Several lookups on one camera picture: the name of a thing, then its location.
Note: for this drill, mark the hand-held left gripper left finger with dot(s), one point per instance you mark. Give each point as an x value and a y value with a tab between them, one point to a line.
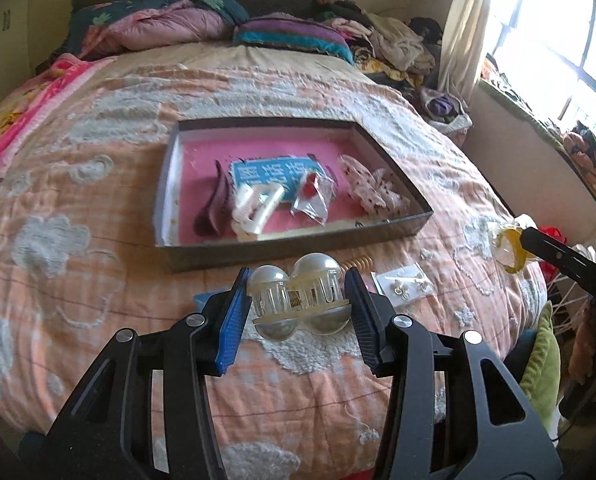
233	320

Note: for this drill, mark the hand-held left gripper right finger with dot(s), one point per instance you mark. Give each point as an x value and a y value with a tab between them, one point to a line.
363	320

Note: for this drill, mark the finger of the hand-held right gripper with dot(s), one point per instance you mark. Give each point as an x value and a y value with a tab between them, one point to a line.
568	260

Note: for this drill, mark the clear pearl hair claw clip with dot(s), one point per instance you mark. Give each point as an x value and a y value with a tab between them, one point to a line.
298	295

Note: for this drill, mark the grey cardboard box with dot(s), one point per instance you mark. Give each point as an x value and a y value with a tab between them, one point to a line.
278	255

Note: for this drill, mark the white hair claw clip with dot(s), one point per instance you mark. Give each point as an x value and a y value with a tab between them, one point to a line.
255	210

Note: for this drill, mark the brown hair clip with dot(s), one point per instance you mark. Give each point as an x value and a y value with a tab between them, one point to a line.
213	205

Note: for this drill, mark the dotted lace hair bow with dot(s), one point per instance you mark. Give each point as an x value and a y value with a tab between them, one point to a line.
373	190

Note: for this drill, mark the red hair accessory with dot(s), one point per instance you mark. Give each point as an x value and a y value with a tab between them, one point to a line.
310	200

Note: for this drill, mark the red plastic bag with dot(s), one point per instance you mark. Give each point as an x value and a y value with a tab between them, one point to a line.
555	233

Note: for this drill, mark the small blue hair clip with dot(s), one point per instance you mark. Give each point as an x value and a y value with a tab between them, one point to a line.
205	300

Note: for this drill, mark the white earring card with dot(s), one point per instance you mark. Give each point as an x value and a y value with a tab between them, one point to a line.
403	285

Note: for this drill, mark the green patterned windowsill cloth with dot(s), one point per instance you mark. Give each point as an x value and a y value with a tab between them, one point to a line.
578	150

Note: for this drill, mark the green cushion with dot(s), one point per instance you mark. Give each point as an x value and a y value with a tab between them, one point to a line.
543	370

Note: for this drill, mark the window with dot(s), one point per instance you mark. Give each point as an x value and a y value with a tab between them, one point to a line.
543	20

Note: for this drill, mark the white curtain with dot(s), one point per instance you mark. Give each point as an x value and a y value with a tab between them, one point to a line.
473	25

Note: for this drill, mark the pile of clothes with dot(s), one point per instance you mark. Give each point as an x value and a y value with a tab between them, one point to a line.
393	40

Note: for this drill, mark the purple teal striped pillow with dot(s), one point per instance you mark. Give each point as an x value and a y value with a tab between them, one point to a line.
288	35

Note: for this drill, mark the pink cartoon blanket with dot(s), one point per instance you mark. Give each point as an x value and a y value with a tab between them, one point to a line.
18	110

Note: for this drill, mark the pink floral duvet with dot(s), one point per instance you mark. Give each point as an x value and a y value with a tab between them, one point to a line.
218	5

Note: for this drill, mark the cream wardrobe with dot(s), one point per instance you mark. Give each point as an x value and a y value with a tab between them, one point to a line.
18	50

